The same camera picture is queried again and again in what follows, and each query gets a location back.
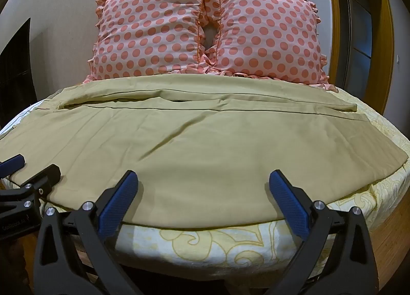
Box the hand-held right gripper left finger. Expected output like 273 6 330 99
33 170 142 295

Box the olive green bed sheet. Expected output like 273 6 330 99
0 74 408 230

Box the wooden door frame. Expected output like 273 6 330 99
270 0 396 116

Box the bed with yellow patterned sheet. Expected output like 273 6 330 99
0 88 410 283

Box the dark window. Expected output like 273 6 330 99
0 18 36 130

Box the pink polka dot pillow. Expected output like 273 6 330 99
200 0 339 93
83 0 207 86

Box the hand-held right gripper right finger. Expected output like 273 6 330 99
269 170 380 295

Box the dark door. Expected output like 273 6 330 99
340 0 384 110

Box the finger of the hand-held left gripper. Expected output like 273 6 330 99
18 164 62 207
0 154 26 183

